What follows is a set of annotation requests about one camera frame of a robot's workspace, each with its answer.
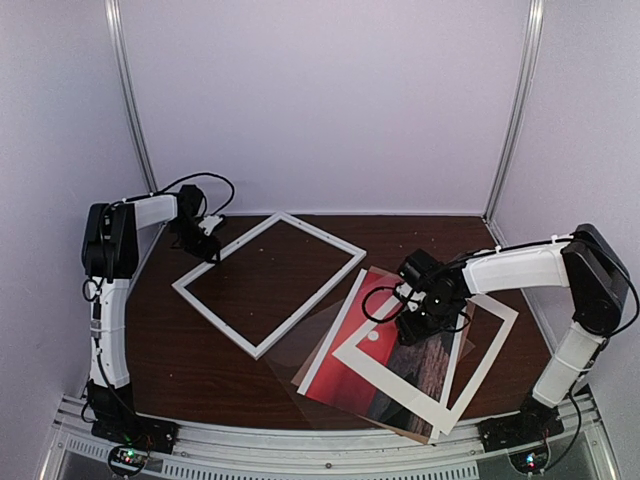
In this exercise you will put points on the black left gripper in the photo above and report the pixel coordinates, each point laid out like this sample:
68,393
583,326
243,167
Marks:
207,251

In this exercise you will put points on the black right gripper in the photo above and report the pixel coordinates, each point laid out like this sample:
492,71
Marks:
413,331

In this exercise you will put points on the white picture frame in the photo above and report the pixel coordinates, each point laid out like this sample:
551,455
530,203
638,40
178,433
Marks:
257,351

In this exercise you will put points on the clear acrylic sheet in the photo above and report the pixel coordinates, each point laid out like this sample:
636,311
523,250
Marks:
289,360

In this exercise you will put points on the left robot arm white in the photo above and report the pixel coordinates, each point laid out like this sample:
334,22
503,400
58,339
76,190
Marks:
110,256

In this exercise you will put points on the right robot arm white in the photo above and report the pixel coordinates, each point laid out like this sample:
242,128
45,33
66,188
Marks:
582,266

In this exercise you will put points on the red and dark photo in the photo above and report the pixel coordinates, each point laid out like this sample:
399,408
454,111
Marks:
377,307

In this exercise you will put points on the brown backing board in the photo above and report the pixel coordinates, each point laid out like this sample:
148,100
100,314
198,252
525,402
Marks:
428,365

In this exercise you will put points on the right controller board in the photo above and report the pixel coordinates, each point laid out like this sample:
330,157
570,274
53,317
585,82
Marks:
530,461

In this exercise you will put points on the controller board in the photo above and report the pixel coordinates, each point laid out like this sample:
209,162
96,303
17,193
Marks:
530,461
125,461

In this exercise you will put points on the left controller board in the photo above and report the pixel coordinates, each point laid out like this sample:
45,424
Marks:
125,461

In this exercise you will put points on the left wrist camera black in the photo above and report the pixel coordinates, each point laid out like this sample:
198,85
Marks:
190,200

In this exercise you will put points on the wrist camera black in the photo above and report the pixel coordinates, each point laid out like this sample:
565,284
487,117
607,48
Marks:
417,267
190,200

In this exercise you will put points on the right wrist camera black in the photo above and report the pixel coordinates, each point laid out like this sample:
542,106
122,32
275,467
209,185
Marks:
417,267

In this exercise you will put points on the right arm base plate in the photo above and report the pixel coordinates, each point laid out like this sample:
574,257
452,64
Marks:
534,422

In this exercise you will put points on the aluminium corner post left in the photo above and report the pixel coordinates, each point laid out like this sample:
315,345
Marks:
117,36

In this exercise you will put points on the aluminium corner post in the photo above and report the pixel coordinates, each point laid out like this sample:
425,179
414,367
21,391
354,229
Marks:
526,74
117,36

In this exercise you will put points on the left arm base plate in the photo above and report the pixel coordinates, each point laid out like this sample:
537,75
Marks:
117,421

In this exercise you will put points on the aluminium front rail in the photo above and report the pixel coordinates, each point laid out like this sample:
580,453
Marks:
204,451

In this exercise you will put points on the aluminium corner post right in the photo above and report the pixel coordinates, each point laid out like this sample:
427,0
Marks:
526,74

